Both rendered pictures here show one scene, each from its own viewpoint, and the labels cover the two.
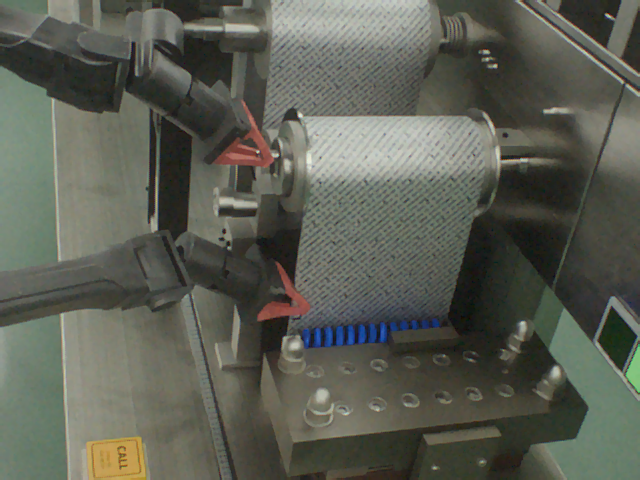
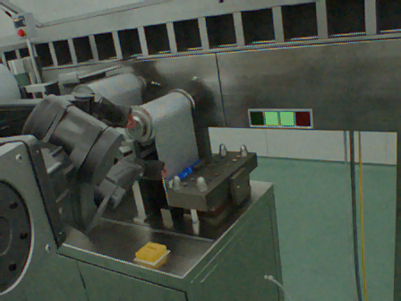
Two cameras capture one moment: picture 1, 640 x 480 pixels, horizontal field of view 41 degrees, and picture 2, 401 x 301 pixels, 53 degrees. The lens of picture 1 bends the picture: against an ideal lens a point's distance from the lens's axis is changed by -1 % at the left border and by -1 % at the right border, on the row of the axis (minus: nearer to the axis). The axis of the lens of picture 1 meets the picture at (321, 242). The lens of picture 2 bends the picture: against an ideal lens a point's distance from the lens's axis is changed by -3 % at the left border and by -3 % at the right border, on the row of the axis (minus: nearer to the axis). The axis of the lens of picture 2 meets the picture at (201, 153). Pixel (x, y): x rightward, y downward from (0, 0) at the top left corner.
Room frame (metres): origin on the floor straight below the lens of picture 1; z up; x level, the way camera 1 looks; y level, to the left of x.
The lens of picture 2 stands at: (-0.30, 0.68, 1.59)
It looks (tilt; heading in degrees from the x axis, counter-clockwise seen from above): 19 degrees down; 325
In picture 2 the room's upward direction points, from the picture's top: 9 degrees counter-clockwise
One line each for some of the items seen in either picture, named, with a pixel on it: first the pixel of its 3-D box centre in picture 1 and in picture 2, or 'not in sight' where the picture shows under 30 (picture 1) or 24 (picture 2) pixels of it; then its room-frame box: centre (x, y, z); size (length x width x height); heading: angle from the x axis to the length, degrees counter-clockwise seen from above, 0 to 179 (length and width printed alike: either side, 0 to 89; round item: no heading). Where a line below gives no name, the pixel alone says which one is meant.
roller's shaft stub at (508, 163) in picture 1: (497, 162); not in sight; (1.07, -0.22, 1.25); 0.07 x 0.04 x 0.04; 110
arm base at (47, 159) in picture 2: not in sight; (29, 183); (0.15, 0.60, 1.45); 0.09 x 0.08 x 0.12; 43
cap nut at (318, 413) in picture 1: (320, 403); (200, 183); (0.76, -0.03, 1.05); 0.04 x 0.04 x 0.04
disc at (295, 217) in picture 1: (293, 166); (139, 125); (0.97, 0.05, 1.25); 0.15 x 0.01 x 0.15; 20
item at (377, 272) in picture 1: (378, 278); (178, 152); (0.95, -0.08, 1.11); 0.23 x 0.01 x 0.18; 110
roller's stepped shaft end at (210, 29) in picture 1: (200, 28); not in sight; (1.17, 0.22, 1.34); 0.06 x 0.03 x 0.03; 110
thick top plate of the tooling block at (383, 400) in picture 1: (422, 395); (215, 177); (0.85, -0.16, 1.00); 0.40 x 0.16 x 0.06; 110
